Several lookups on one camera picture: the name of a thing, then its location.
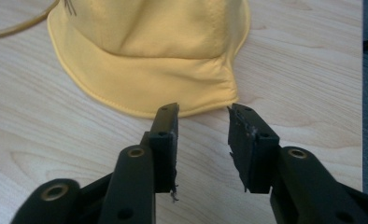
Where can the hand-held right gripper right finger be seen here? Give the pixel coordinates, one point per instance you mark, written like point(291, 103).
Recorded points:
point(252, 155)

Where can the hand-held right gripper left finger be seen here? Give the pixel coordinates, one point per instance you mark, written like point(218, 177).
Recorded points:
point(164, 146)

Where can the yellow bucket hat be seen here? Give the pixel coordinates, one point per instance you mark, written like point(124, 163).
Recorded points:
point(151, 56)

